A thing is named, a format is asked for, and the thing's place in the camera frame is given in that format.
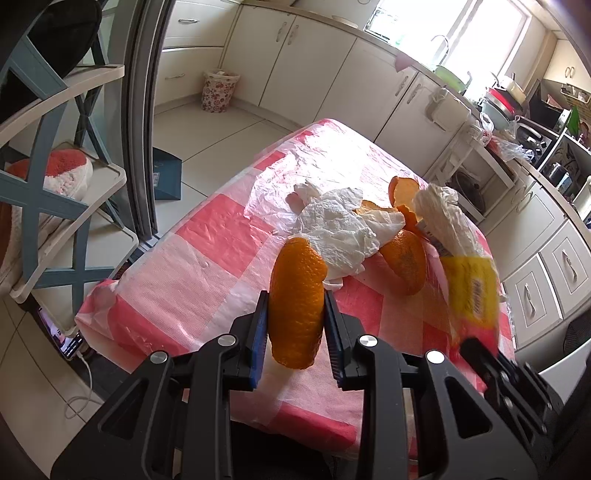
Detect white open storage rack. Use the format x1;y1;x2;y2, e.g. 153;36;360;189
426;123;526;224

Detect smartphone on floor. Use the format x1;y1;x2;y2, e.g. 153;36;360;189
37;308;84;361

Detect long orange peel piece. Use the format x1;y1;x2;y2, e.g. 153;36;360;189
269;237;328;370

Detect yellow plastic snack bag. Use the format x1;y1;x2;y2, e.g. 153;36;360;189
411;183;507;345

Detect red white plush cushion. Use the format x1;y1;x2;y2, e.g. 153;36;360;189
1;149;93;295

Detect green bowl at sink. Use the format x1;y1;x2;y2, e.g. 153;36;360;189
434;65;473;95

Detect white charging cable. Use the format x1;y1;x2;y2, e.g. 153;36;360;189
64;352;105;421

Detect orange peel half shell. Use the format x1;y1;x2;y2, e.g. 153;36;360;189
380;229;427;295

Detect white tissue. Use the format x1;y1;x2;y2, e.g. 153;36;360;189
290;181;406;291

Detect curled orange peel strip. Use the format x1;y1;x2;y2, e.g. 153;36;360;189
355;175;429;239

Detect white kitchen cabinets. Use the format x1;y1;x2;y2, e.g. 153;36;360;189
153;1;590;364

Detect floral fabric basket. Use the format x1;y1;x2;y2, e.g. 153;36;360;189
201;70;240;113

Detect red white checkered tablecloth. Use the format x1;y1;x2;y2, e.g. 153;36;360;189
74;118;518;460

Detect black frying pan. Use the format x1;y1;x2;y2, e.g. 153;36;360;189
450;170;486;214

